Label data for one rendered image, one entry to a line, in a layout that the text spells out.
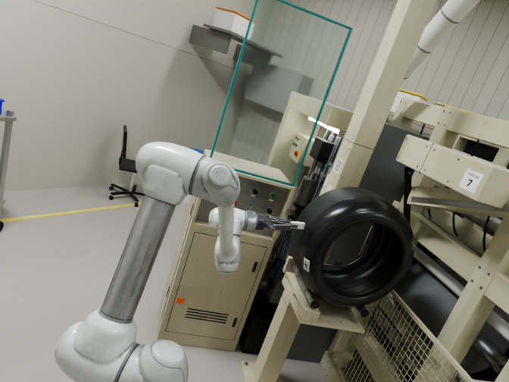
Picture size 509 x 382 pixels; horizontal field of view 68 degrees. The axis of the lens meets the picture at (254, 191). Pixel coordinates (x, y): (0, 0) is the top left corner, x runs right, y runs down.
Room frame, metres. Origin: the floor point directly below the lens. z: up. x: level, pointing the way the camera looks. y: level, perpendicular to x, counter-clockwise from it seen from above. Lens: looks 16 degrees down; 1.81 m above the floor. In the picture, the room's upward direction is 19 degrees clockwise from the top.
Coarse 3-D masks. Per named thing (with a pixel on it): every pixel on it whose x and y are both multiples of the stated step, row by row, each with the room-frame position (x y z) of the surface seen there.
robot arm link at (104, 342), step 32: (160, 160) 1.06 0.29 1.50; (192, 160) 1.07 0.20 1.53; (160, 192) 1.03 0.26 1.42; (160, 224) 1.02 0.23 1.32; (128, 256) 0.97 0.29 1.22; (128, 288) 0.94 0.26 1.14; (96, 320) 0.90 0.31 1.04; (128, 320) 0.94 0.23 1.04; (64, 352) 0.85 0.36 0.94; (96, 352) 0.85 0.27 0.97; (128, 352) 0.89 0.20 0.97
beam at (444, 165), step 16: (416, 144) 1.94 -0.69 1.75; (432, 144) 1.82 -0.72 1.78; (400, 160) 2.00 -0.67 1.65; (416, 160) 1.88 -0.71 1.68; (432, 160) 1.78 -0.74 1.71; (448, 160) 1.69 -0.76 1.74; (464, 160) 1.60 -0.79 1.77; (480, 160) 1.65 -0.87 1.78; (432, 176) 1.73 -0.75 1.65; (448, 176) 1.65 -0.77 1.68; (496, 176) 1.47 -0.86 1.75; (464, 192) 1.53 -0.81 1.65; (480, 192) 1.47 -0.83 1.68; (496, 192) 1.48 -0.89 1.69
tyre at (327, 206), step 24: (336, 192) 1.80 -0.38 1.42; (360, 192) 1.78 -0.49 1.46; (312, 216) 1.70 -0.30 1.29; (336, 216) 1.62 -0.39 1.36; (360, 216) 1.62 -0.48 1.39; (384, 216) 1.65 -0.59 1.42; (312, 240) 1.60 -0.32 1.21; (384, 240) 1.96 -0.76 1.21; (408, 240) 1.70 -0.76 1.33; (312, 264) 1.59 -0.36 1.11; (360, 264) 1.96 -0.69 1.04; (384, 264) 1.90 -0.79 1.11; (408, 264) 1.71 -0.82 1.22; (312, 288) 1.62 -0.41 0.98; (336, 288) 1.84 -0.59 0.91; (360, 288) 1.83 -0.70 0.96; (384, 288) 1.69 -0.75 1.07
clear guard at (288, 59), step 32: (256, 0) 2.10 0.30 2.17; (256, 32) 2.12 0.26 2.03; (288, 32) 2.16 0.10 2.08; (320, 32) 2.21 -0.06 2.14; (256, 64) 2.13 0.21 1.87; (288, 64) 2.18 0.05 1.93; (320, 64) 2.23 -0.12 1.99; (256, 96) 2.15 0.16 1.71; (288, 96) 2.19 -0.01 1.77; (320, 96) 2.24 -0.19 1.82; (224, 128) 2.11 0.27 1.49; (256, 128) 2.16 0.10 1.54; (288, 128) 2.21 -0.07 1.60; (224, 160) 2.13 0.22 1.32; (256, 160) 2.18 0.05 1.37; (288, 160) 2.23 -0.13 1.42
